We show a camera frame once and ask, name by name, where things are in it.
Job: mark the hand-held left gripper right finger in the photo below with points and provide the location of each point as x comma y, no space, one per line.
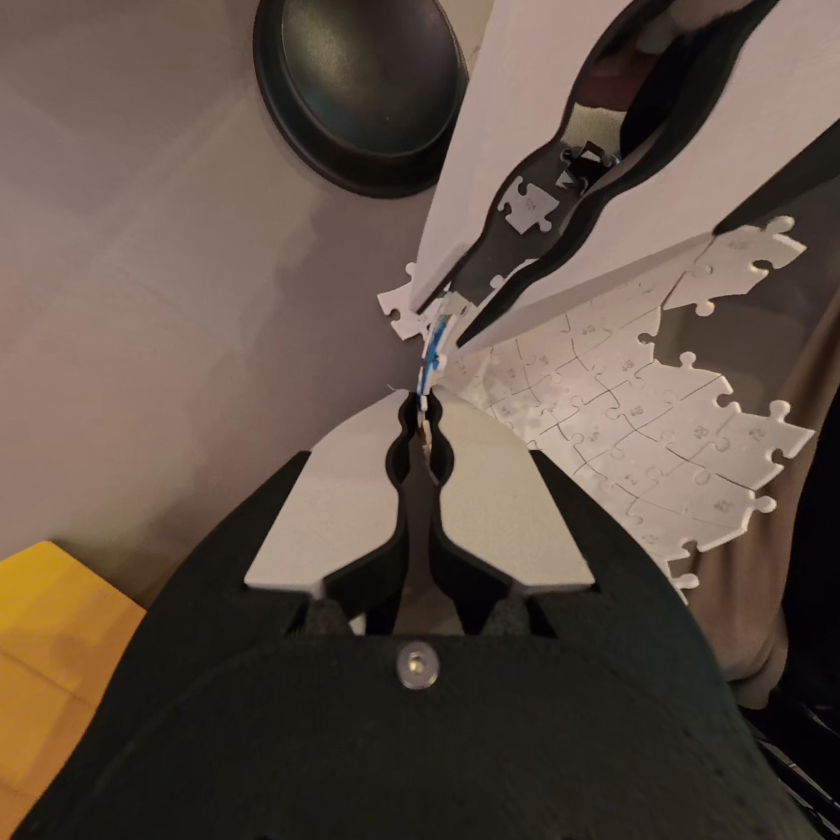
505,512

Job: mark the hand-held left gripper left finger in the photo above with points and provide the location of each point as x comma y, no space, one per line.
328,512

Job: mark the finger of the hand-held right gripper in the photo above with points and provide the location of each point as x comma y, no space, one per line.
722,151
512,98

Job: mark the white curved puzzle ball section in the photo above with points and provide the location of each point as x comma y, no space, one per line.
656,420

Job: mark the white puzzle piece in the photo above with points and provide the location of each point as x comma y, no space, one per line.
400,308
528,207

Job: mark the small red black object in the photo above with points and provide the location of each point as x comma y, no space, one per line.
584,167

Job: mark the black round dome object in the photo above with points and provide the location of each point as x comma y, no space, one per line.
367,85

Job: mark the yellow plastic bin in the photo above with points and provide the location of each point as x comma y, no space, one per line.
52,656

